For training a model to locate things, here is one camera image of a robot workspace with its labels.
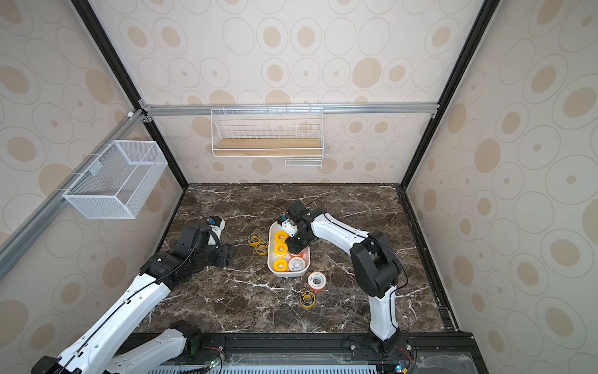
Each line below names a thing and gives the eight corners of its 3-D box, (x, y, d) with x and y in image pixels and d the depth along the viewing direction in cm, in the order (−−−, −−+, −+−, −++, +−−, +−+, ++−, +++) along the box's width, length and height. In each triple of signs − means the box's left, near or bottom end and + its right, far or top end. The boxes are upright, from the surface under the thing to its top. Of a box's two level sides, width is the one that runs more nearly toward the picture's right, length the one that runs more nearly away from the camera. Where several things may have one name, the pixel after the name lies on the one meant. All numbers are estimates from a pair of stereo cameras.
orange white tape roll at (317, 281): (308, 291, 87) (308, 289, 86) (307, 274, 92) (307, 271, 90) (326, 291, 87) (327, 289, 86) (325, 274, 92) (326, 271, 90)
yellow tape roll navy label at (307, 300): (298, 301, 85) (298, 299, 84) (308, 291, 88) (308, 289, 86) (308, 311, 83) (308, 309, 81) (318, 300, 85) (318, 298, 84)
